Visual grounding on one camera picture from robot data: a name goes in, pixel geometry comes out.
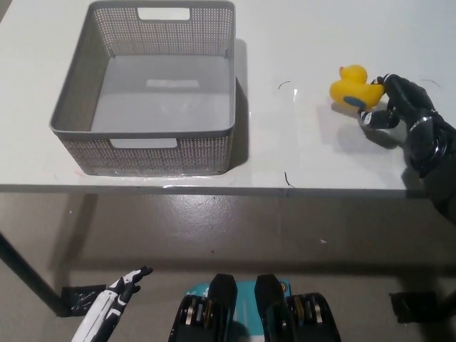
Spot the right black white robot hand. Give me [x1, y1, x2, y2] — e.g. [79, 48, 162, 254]
[358, 73, 437, 134]

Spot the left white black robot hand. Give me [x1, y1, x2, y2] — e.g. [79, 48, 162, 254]
[71, 266, 154, 342]

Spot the yellow rubber duck toy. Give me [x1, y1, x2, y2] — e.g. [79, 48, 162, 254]
[329, 63, 385, 110]

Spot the black table leg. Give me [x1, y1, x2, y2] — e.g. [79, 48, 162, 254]
[0, 229, 68, 318]

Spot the black teal robot body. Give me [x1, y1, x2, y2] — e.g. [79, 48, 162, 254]
[169, 273, 339, 342]

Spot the grey perforated plastic basket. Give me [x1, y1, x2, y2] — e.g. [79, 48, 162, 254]
[48, 0, 237, 177]

